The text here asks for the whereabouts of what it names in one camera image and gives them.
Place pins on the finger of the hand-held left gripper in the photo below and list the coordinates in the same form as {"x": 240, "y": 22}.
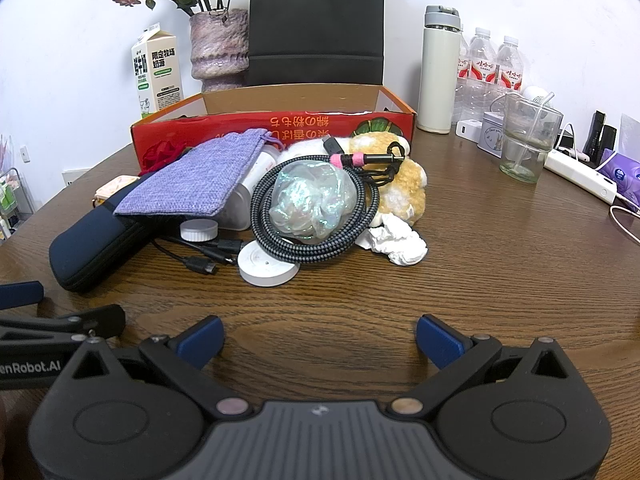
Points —
{"x": 20, "y": 295}
{"x": 75, "y": 327}

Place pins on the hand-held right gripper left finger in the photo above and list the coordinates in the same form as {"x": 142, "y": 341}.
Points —
{"x": 207, "y": 341}

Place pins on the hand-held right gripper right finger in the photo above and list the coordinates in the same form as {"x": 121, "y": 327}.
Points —
{"x": 440, "y": 342}

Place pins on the navy zip case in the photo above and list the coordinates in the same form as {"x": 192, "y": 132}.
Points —
{"x": 95, "y": 250}

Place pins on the white round disc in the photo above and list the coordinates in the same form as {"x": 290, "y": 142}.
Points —
{"x": 265, "y": 270}

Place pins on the white tissue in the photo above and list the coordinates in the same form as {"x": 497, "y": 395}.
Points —
{"x": 397, "y": 245}

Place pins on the white bottle cap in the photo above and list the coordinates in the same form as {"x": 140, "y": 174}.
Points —
{"x": 199, "y": 231}

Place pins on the yellow white plush toy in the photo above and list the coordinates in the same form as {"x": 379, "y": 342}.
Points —
{"x": 400, "y": 190}

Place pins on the iridescent plastic bag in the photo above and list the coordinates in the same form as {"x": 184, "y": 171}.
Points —
{"x": 305, "y": 200}

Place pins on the red cardboard box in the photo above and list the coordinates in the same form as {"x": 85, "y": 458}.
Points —
{"x": 300, "y": 122}

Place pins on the brown wooden desk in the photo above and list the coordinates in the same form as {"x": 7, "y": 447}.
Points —
{"x": 500, "y": 270}

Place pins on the storage rack with packets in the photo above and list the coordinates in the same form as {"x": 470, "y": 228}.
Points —
{"x": 12, "y": 195}

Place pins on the red cloth item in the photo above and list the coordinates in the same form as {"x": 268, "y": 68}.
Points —
{"x": 162, "y": 155}

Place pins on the small printed tin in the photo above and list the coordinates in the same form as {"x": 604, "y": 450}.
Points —
{"x": 491, "y": 137}

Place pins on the white charger block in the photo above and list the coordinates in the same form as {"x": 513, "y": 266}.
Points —
{"x": 469, "y": 130}

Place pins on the clear glass cup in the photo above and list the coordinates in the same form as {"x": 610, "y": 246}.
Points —
{"x": 530, "y": 145}

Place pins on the white power strip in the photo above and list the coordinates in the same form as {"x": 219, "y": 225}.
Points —
{"x": 582, "y": 175}

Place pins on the purple tissue packet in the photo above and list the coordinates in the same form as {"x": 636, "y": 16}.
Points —
{"x": 622, "y": 175}

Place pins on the clear glass straw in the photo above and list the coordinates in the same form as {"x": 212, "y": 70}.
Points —
{"x": 539, "y": 115}

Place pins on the black rectangular box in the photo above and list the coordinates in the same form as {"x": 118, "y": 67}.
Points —
{"x": 609, "y": 142}
{"x": 596, "y": 132}

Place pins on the white green milk carton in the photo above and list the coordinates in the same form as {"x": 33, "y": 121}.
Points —
{"x": 162, "y": 70}

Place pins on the white round device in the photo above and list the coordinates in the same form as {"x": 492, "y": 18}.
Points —
{"x": 534, "y": 92}

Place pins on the white thermos bottle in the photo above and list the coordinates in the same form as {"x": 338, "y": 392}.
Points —
{"x": 437, "y": 75}

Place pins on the clear plastic water bottle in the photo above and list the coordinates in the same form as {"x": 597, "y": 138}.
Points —
{"x": 510, "y": 67}
{"x": 482, "y": 70}
{"x": 462, "y": 70}

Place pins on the black office chair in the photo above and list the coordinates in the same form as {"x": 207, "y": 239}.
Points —
{"x": 315, "y": 25}

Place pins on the white wall outlet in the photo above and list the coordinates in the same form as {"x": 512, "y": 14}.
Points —
{"x": 77, "y": 177}

